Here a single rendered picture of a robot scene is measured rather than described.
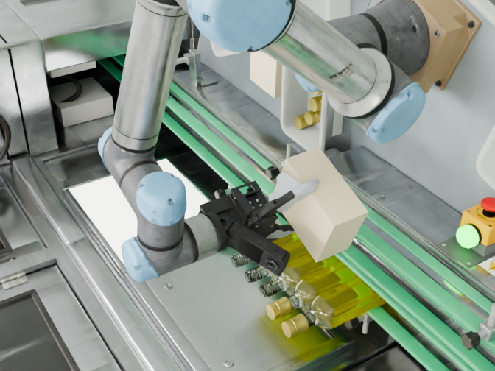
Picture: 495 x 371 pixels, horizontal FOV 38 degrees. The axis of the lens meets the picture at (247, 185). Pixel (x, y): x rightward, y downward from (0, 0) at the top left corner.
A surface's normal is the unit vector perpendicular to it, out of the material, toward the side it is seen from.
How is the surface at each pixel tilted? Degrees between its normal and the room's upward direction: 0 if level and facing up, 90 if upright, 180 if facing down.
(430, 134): 0
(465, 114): 0
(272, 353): 90
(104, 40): 90
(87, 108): 90
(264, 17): 83
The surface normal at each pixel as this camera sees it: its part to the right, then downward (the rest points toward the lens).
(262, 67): -0.85, 0.29
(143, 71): -0.22, 0.57
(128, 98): -0.54, 0.41
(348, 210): 0.18, -0.61
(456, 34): 0.50, 0.74
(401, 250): 0.00, -0.82
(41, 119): 0.53, 0.48
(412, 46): 0.22, 0.37
